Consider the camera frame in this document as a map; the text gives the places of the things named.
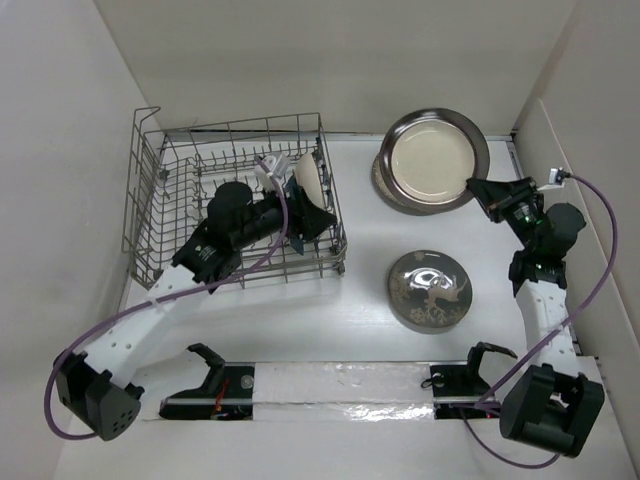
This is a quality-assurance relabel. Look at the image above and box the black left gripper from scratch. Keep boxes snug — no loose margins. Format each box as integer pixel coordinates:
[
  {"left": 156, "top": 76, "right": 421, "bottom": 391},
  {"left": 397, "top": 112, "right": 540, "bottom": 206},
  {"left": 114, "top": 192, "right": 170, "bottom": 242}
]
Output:
[{"left": 233, "top": 179, "right": 334, "bottom": 250}]

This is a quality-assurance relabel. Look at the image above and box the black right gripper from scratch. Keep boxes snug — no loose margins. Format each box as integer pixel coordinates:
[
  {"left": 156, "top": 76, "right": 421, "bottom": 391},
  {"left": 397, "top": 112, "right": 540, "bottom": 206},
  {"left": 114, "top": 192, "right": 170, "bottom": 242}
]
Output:
[{"left": 466, "top": 176, "right": 541, "bottom": 251}]

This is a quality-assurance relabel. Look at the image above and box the blue shell shaped dish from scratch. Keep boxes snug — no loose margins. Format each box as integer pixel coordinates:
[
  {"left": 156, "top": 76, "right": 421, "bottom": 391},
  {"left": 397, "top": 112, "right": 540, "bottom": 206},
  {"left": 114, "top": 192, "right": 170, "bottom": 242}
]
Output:
[{"left": 283, "top": 176, "right": 304, "bottom": 255}]

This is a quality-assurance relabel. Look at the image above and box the cream divided plate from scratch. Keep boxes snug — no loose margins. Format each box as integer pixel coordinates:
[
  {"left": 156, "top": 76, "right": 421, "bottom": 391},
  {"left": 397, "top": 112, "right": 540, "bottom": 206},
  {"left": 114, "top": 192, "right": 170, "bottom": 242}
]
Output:
[{"left": 294, "top": 153, "right": 326, "bottom": 209}]

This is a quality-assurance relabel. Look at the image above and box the silver metal plate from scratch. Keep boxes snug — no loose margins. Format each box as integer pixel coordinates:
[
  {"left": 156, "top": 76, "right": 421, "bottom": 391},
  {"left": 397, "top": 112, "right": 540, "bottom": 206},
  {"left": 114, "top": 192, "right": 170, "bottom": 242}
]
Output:
[{"left": 377, "top": 108, "right": 490, "bottom": 213}]

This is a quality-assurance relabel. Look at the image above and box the grey tree pattern plate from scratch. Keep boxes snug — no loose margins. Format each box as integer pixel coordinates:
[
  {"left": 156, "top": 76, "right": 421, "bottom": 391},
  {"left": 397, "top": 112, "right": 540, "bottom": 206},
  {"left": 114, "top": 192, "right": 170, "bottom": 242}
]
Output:
[{"left": 386, "top": 249, "right": 473, "bottom": 333}]

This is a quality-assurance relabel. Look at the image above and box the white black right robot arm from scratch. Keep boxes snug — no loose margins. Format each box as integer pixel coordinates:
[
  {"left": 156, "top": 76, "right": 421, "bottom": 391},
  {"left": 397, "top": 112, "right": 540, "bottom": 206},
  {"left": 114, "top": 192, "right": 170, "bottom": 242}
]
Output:
[{"left": 461, "top": 177, "right": 605, "bottom": 458}]

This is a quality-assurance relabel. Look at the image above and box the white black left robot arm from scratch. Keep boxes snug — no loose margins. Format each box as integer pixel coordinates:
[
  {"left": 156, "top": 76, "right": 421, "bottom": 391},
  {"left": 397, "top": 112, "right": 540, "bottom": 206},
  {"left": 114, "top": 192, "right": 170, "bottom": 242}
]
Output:
[{"left": 44, "top": 181, "right": 337, "bottom": 441}]

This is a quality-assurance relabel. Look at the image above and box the speckled beige round plate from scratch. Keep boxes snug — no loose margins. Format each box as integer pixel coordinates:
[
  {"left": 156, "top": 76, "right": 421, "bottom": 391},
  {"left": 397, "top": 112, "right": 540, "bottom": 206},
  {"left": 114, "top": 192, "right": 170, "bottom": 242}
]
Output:
[{"left": 371, "top": 156, "right": 440, "bottom": 216}]

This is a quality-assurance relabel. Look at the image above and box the grey wire dish rack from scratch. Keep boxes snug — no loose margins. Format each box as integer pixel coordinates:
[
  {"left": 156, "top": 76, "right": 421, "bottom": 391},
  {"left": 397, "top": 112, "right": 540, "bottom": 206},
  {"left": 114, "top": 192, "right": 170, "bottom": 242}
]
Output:
[{"left": 121, "top": 107, "right": 341, "bottom": 288}]

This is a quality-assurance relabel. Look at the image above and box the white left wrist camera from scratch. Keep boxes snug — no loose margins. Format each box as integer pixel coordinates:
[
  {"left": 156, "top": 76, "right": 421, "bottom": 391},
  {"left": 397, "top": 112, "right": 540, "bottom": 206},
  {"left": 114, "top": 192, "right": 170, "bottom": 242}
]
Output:
[{"left": 254, "top": 152, "right": 290, "bottom": 192}]

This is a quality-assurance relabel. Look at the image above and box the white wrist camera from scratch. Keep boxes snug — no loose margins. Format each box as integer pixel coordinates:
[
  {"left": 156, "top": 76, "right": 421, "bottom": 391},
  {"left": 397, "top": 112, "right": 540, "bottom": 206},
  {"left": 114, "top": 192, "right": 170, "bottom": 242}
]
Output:
[
  {"left": 254, "top": 152, "right": 290, "bottom": 192},
  {"left": 537, "top": 167, "right": 571, "bottom": 192}
]

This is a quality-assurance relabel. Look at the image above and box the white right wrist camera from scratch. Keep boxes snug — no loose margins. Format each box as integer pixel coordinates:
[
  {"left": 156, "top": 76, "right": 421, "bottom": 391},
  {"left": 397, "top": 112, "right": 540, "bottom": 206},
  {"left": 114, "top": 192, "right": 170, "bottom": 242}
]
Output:
[{"left": 537, "top": 167, "right": 571, "bottom": 192}]

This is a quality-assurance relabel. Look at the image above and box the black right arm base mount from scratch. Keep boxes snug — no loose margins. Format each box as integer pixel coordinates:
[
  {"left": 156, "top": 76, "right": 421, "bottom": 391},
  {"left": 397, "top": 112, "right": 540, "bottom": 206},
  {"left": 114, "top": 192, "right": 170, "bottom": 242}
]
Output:
[{"left": 421, "top": 342, "right": 517, "bottom": 420}]

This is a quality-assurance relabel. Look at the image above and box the silver metal rail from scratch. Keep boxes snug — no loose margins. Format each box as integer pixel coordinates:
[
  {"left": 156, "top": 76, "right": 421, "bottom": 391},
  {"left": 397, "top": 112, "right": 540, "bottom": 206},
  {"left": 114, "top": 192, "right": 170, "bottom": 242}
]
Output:
[{"left": 159, "top": 397, "right": 480, "bottom": 408}]

